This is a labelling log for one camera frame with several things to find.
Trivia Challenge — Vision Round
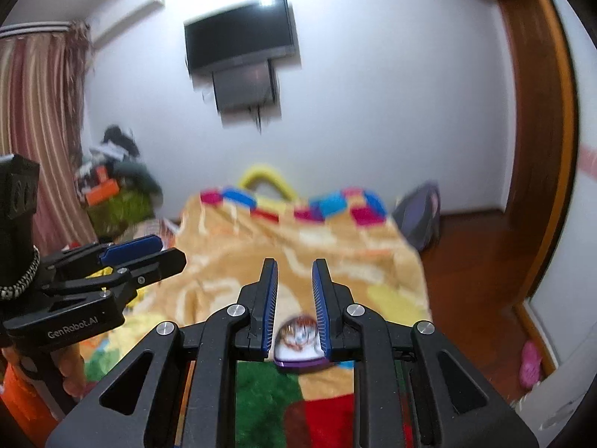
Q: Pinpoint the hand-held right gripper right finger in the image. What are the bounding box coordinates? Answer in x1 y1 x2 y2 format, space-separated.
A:
312 258 537 448

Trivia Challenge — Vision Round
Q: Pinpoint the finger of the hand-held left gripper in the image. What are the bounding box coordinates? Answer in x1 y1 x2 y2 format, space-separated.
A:
41 248 188 312
46 235 163 270

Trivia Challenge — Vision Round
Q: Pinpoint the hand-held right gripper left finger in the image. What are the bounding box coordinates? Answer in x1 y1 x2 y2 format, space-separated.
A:
44 258 279 448

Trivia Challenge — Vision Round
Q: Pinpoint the gold and red bracelet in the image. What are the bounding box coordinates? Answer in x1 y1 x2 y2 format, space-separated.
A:
279 316 322 352

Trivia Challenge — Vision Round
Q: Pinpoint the purple heart-shaped tin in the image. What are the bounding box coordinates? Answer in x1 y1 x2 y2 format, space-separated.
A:
273 315 329 373

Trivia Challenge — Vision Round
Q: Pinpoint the person's left hand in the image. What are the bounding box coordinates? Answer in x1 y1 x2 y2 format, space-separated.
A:
56 338 99 402

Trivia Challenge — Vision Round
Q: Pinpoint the green printed bag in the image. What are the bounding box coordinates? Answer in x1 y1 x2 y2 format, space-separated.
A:
88 190 156 235

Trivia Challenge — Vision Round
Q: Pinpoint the yellow printed cloth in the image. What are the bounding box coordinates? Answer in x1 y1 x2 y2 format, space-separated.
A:
86 265 141 309

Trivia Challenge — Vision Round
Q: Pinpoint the colourful checked blanket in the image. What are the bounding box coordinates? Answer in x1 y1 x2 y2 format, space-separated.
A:
79 187 433 448

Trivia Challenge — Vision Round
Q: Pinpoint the orange box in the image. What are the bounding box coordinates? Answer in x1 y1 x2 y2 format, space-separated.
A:
86 179 121 206

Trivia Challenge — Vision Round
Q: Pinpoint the grey neck pillow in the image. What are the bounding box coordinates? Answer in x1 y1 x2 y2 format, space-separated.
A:
113 161 165 207

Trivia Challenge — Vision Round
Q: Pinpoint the pile of clothes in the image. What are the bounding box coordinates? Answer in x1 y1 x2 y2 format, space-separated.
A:
76 124 141 184

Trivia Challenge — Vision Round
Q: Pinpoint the yellow hoop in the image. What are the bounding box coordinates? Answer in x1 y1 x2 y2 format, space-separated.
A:
238 164 298 202

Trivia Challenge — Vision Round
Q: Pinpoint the grey backpack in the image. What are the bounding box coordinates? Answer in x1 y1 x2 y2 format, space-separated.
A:
393 181 442 253

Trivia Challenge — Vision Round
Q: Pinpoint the striped curtain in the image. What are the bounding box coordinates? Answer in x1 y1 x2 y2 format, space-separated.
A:
0 21 97 256

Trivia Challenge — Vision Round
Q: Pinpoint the pink slipper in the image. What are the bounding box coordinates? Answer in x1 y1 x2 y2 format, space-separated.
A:
519 340 543 391

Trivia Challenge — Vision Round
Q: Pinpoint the white air conditioner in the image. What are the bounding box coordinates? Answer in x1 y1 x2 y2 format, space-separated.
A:
90 0 165 44

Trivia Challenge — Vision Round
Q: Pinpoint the brown wooden door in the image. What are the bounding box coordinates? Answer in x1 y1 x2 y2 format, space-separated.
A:
493 0 580 375

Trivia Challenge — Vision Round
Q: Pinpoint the black wall television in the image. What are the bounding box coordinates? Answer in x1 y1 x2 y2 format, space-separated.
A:
183 0 300 78

